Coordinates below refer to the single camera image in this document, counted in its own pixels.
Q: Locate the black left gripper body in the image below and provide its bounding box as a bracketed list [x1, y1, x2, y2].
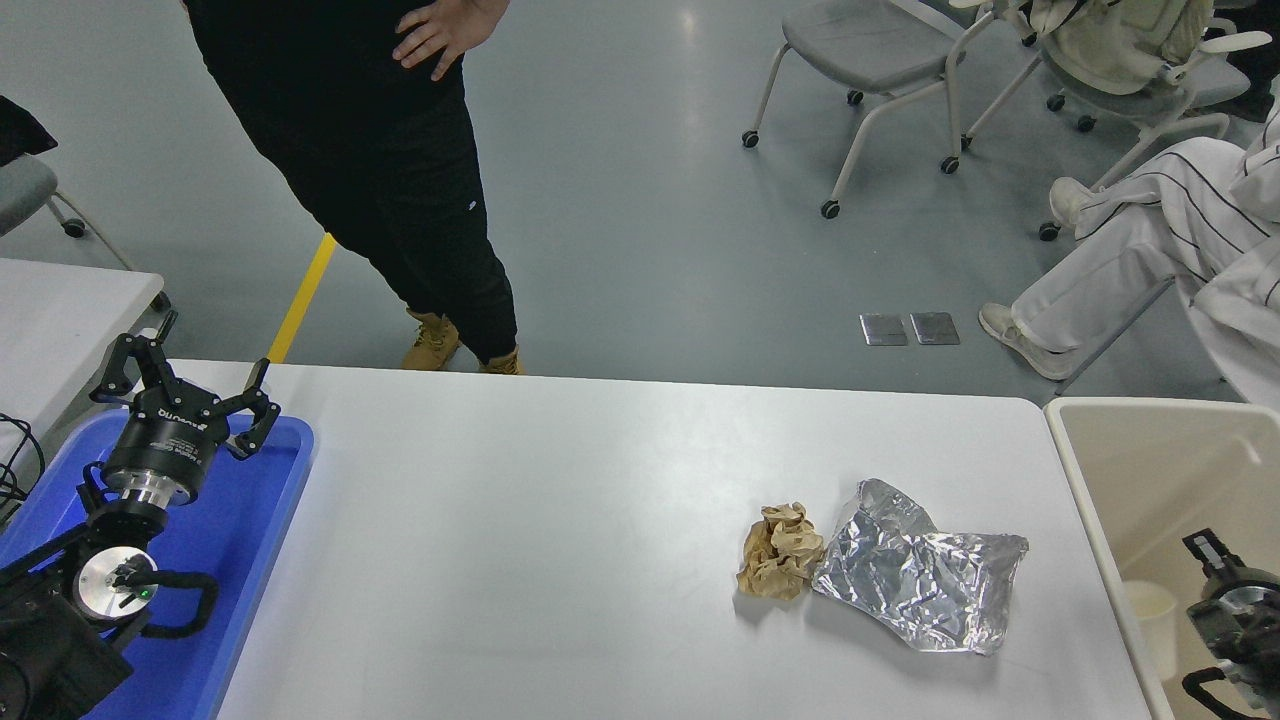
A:
[104, 385, 231, 498]

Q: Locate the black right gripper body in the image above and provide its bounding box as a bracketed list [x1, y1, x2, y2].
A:
[1188, 575, 1280, 666]

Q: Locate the white paper cup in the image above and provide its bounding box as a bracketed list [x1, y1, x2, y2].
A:
[1122, 580, 1182, 683]

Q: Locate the silver foil tray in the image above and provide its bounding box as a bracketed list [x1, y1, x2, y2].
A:
[810, 478, 1030, 657]

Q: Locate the tan paper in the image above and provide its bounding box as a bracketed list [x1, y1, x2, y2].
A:
[737, 502, 827, 602]

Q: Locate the standing person's left hand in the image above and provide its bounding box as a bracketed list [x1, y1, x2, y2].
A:
[393, 0, 511, 82]

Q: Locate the white side table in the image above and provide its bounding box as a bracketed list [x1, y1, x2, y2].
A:
[0, 258, 171, 451]

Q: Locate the large pale bin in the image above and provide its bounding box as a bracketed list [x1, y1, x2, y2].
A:
[1042, 397, 1280, 720]

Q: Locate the blue plastic tray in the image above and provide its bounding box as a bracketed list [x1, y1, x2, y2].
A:
[0, 408, 316, 720]

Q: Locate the yellow floor tape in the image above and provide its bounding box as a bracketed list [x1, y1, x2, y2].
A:
[266, 232, 337, 365]

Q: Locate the grey chair with metal legs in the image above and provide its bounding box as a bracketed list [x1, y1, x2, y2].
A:
[0, 155, 136, 271]

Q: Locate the black cloth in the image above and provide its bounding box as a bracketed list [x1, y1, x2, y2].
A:
[0, 95, 58, 168]

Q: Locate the standing person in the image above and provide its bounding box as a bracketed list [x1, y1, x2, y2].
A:
[185, 0, 526, 377]

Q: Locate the seated person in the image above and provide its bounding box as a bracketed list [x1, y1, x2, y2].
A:
[978, 75, 1280, 411]

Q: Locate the white office chair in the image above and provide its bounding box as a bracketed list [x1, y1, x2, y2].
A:
[960, 0, 1273, 242]

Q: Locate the cream jacket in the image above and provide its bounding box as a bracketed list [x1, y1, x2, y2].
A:
[1028, 0, 1216, 96]

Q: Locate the grey chair with white legs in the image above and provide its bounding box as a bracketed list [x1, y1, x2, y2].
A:
[741, 0, 1006, 220]

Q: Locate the black cable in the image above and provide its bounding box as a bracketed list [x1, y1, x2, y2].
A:
[0, 413, 47, 526]

